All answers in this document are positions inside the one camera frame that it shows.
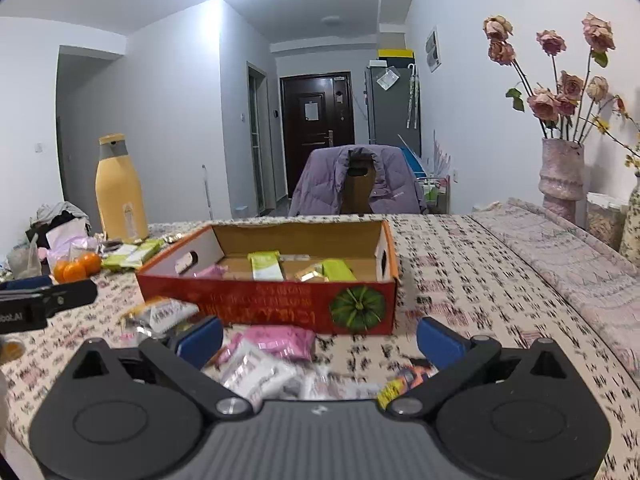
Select white plastic bag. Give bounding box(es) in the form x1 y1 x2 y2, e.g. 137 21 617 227
47 222 99 263

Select heap of clothes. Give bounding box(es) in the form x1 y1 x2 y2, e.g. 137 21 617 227
25 201 91 248

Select wooden chair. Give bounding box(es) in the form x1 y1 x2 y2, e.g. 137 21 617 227
342 157 377 216

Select pile of snack packets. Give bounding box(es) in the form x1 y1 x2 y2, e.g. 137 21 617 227
120 297 437 411

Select bunch of dried roses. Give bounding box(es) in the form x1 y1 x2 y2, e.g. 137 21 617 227
482 12 626 143

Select orange cardboard box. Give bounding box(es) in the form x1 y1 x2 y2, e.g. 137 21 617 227
136 218 400 336

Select small storage rack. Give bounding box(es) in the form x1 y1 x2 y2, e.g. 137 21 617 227
397 132 452 213

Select dark brown entrance door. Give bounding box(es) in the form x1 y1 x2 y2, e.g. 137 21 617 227
280 74 356 198

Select clear storage jar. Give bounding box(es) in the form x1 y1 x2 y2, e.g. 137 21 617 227
586 192 630 248

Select pink ceramic vase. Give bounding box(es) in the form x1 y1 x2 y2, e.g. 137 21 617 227
538 137 586 223

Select white folded umbrella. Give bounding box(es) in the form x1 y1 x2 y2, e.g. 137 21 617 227
406 64 420 129

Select grey refrigerator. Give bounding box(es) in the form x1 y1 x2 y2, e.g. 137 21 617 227
365 60 422 148

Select grey interior door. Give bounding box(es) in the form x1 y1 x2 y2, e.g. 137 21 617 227
246 61 276 216

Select yellow flower branches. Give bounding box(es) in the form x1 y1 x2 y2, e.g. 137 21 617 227
585 115 640 176

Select purple puffer jacket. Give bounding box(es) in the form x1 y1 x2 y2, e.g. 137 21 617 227
289 144 426 217

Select yellow bottle grey cap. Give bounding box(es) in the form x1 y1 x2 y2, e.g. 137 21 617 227
95 133 150 242

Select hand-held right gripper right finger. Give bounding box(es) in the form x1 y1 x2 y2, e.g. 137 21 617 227
386 316 571 418

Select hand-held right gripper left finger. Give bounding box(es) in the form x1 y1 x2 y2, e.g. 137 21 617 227
72 316 252 417

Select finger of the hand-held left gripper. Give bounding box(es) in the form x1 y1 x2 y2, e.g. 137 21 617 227
42 279 98 317
0 275 53 293

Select clear plastic bag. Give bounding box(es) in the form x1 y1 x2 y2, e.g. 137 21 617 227
376 66 401 92

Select slim floral vase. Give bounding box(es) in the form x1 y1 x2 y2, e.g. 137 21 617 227
619 205 640 266

